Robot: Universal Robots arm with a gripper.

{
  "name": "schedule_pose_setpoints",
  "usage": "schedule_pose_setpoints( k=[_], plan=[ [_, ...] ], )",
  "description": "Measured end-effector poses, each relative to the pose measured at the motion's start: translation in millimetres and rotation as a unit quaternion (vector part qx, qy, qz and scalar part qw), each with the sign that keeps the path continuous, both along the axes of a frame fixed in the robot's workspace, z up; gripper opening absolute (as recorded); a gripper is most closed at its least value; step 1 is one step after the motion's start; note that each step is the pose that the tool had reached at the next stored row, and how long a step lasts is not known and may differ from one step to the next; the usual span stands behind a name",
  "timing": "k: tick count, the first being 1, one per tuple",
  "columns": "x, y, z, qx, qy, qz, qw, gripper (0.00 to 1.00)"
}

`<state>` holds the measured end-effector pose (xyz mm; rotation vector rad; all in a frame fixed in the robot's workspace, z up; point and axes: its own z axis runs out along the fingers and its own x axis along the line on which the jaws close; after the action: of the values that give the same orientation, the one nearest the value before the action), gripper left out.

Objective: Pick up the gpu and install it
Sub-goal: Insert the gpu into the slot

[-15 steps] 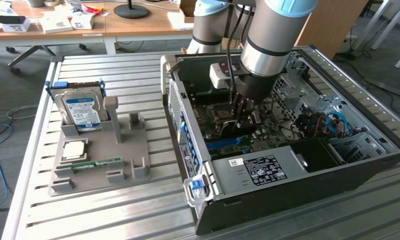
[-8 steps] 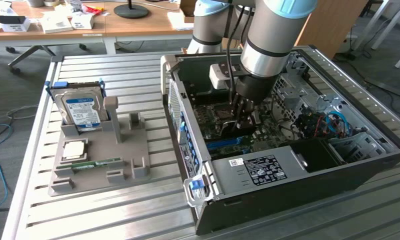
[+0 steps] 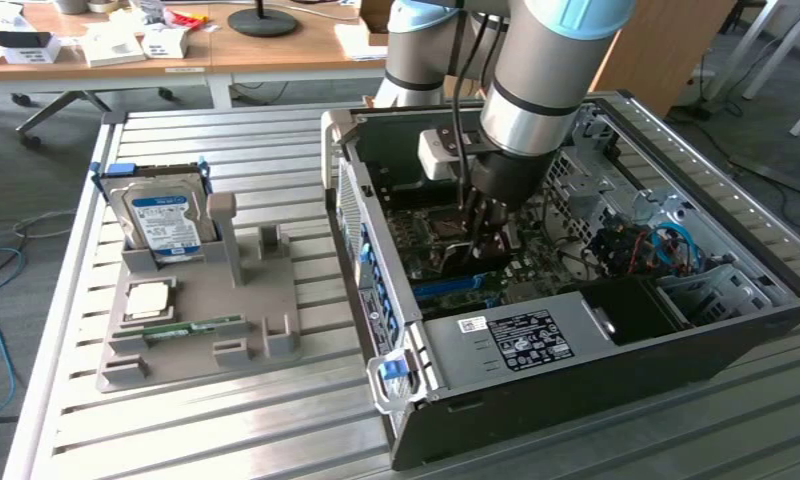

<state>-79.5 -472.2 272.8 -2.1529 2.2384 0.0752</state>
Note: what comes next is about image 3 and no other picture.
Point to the green RAM stick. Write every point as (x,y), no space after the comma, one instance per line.
(193,327)

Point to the black round lamp base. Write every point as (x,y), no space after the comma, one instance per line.
(262,24)

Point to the black plastic shroud box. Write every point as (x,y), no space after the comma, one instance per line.
(633,310)

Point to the metal disk bay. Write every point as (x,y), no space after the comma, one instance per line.
(713,300)

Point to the white table frame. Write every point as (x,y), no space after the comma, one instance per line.
(778,45)

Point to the red plastic item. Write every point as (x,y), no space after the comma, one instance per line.
(187,19)

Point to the grey chipset heatsink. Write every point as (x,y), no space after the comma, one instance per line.
(526,294)

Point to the grey cup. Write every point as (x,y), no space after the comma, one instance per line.
(70,6)

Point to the grey power supply unit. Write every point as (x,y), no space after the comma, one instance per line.
(466,360)

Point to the green Dell motherboard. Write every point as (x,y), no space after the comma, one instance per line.
(540,270)

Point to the blue case release latch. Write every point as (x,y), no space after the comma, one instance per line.
(393,370)

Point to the stack of white papers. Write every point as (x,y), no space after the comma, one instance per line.
(359,45)

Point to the small white printed box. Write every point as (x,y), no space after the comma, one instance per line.
(165,45)

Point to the silver CPU chip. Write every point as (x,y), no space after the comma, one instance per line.
(147,301)

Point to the flat white box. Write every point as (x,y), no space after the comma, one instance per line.
(113,50)

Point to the CPU socket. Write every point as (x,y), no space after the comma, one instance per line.
(442,227)

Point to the brown cardboard box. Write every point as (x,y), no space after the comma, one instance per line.
(373,15)

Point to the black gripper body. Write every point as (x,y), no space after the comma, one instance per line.
(509,177)

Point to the wooden office desk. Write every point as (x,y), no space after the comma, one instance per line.
(273,50)

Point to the perforated metal drive cage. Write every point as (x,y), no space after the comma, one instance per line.
(593,205)

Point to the black Nvidia graphics card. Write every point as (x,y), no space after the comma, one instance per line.
(462,260)

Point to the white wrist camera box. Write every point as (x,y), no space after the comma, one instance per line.
(440,155)

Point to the blue expansion slot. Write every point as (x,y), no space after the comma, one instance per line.
(449,287)

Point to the grey plastic parts rack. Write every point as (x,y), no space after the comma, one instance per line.
(199,290)

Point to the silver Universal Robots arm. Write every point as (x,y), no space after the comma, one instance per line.
(546,75)

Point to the hard disk in blue carrier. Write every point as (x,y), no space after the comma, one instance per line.
(162,220)

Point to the tape roll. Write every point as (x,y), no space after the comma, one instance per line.
(101,5)

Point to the black and white cardboard box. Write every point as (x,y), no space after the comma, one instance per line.
(33,52)

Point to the open black PC case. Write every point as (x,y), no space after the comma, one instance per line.
(573,400)

